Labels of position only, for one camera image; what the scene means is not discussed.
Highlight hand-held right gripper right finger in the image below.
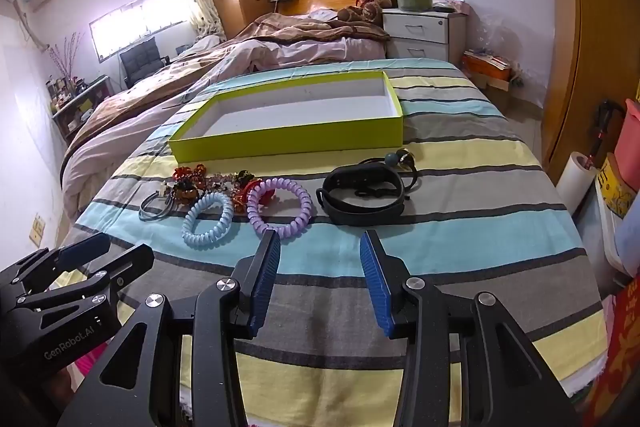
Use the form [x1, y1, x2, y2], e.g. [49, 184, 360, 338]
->
[360, 229, 581, 427]

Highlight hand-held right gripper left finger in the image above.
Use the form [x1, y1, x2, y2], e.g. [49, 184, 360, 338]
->
[57, 228, 282, 427]

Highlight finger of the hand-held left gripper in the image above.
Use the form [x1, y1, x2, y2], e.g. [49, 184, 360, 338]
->
[0, 233, 112, 295]
[20, 243, 155, 310]

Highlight blue spiral hair tie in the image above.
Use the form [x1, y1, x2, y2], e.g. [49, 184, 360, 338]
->
[181, 192, 235, 250]

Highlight black smart band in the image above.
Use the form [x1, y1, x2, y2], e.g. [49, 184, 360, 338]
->
[316, 164, 406, 225]

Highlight purple spiral hair tie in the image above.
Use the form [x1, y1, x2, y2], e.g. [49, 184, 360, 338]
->
[247, 177, 314, 240]

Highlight grey hair tie with charm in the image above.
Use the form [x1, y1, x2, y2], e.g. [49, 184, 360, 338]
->
[139, 184, 176, 223]

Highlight black cord teal bead hair tie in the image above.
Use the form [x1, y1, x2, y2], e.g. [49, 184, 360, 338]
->
[356, 148, 425, 202]

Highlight yellow-green cardboard box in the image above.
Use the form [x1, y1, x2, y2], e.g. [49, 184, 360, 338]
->
[167, 71, 404, 162]

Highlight striped bed sheet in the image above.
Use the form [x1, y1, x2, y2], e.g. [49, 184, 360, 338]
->
[60, 57, 608, 427]

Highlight cluttered side desk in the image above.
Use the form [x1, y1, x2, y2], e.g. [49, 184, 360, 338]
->
[47, 74, 112, 145]

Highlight tan patterned quilt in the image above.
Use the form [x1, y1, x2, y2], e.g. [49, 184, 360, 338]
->
[70, 52, 226, 148]

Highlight dried flower branches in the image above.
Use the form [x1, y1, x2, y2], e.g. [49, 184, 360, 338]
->
[47, 32, 86, 80]

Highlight black chair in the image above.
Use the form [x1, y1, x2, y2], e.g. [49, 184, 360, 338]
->
[119, 39, 173, 88]

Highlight pink duvet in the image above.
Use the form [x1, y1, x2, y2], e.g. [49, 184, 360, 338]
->
[60, 34, 388, 208]

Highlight brown cardboard box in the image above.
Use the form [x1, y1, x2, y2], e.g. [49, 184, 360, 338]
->
[470, 67, 512, 115]

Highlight white paper roll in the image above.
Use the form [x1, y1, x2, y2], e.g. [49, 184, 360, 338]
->
[556, 151, 598, 215]

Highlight window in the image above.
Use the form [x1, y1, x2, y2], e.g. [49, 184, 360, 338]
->
[89, 0, 188, 62]

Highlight white storage bin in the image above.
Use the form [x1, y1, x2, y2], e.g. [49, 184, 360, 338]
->
[590, 177, 640, 288]

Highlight orange box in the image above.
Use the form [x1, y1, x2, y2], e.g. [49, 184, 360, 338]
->
[461, 52, 512, 82]

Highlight brown blanket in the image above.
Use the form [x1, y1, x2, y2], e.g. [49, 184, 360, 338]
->
[222, 12, 391, 52]

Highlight red printed box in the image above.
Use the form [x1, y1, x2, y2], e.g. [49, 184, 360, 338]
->
[585, 277, 640, 427]

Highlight yellow printed box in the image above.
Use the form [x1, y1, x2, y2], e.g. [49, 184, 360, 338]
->
[597, 152, 638, 220]

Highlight white nightstand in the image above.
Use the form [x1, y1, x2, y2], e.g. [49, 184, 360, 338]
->
[382, 7, 468, 68]

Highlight brown teddy bear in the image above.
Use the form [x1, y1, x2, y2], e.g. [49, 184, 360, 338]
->
[337, 0, 393, 25]

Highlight pink plastic box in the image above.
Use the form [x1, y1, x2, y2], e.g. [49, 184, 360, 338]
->
[614, 98, 640, 188]

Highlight large wooden closet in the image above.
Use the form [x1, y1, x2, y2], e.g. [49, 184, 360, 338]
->
[542, 0, 640, 182]

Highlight wall socket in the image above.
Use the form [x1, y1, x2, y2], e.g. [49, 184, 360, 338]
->
[29, 214, 47, 245]

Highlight brown beaded hair tie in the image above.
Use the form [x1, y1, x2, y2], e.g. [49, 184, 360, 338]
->
[172, 182, 201, 208]

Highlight red black handle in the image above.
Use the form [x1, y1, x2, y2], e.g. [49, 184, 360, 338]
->
[587, 99, 621, 168]

